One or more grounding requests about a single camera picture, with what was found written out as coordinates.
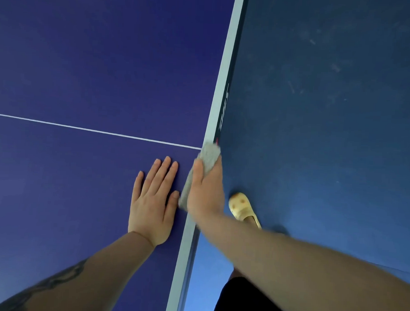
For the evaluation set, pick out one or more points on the cream left slipper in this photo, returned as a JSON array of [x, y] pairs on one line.
[[241, 206]]

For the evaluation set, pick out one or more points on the person's left leg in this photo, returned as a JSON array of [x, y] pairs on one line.
[[235, 273]]

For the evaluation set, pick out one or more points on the person's left hand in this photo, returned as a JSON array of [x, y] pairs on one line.
[[151, 212]]

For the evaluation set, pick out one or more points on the person's right hand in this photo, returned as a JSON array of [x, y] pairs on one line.
[[206, 198]]

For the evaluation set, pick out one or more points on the blue table tennis table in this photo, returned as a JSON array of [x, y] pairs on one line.
[[93, 70]]

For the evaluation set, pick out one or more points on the grey cleaning cloth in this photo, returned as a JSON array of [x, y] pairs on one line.
[[210, 154]]

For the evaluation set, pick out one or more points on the black shorts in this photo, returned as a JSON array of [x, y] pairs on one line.
[[246, 301]]

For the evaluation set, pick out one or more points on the person's left forearm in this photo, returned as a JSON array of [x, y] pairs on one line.
[[81, 277]]

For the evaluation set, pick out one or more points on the person's right forearm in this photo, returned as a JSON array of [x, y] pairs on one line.
[[305, 270]]

